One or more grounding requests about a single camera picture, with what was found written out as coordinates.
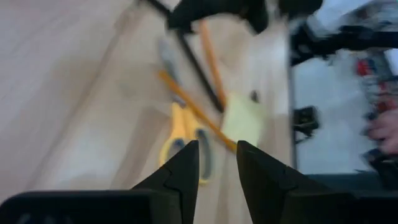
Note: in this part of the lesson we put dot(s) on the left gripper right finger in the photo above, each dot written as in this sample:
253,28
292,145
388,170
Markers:
264,180

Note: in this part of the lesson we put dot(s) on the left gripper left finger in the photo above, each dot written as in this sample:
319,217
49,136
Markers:
186,174

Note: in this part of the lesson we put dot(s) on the orange pencil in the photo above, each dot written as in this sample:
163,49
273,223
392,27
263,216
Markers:
211,62
192,107

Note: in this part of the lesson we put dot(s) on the yellow sticky note pad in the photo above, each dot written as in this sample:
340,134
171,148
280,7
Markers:
242,121

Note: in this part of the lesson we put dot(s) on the black pen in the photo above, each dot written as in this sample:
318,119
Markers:
199,74

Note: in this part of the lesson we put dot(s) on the small black item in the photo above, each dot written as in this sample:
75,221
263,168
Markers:
255,96

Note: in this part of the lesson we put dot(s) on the person's hand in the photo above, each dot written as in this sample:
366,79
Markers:
385,130

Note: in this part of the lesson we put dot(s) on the small black camera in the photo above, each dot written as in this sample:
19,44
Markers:
306,123

